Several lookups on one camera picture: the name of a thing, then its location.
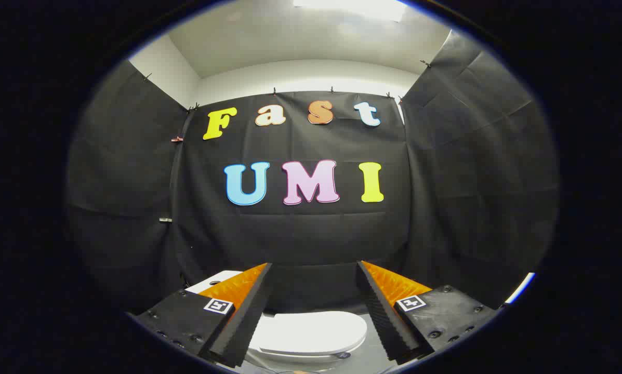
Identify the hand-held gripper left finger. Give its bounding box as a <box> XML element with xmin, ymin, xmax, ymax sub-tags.
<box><xmin>126</xmin><ymin>262</ymin><xmax>274</xmax><ymax>369</ymax></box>

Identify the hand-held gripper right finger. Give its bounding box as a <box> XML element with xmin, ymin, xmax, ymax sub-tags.
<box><xmin>355</xmin><ymin>260</ymin><xmax>499</xmax><ymax>365</ymax></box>

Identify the black backdrop cloth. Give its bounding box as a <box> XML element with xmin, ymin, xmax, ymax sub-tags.
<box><xmin>65</xmin><ymin>30</ymin><xmax>560</xmax><ymax>313</ymax></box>

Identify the white ceramic toilet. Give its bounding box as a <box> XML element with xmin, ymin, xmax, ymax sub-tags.
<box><xmin>186</xmin><ymin>270</ymin><xmax>368</xmax><ymax>370</ymax></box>

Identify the white toilet lid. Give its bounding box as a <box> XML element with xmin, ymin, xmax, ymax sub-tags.
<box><xmin>248</xmin><ymin>311</ymin><xmax>368</xmax><ymax>358</ymax></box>

